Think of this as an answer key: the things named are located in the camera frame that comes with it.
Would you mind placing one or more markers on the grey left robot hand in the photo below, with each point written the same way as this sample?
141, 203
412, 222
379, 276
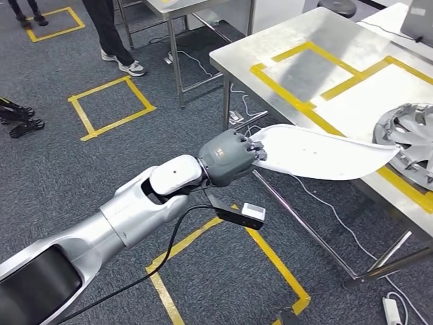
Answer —
226, 157

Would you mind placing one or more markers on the white curved plastic part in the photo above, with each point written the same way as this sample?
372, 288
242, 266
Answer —
321, 152

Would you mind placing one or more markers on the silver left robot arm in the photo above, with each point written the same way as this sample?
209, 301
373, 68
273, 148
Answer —
135, 215

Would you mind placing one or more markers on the steel workbench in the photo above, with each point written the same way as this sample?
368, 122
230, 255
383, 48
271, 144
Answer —
294, 31

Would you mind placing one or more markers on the white power strip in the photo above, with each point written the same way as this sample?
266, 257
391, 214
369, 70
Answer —
236, 117

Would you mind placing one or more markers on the person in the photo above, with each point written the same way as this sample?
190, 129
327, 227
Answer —
108, 31
41, 19

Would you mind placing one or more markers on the black round stool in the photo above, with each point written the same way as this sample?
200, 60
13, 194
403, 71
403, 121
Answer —
336, 8

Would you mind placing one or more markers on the silver wheel hubcap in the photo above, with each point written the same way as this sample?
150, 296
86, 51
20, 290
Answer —
413, 143

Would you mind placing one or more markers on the white desk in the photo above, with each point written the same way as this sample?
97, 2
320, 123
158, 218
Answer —
385, 18

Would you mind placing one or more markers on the white power adapter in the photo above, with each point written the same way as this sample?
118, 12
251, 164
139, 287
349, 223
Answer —
391, 312

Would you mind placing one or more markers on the grey laptop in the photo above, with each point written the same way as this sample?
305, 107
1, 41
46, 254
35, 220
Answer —
418, 20

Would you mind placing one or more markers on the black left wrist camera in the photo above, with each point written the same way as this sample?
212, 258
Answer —
237, 217

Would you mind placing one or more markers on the steel frame table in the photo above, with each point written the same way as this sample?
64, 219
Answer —
174, 49

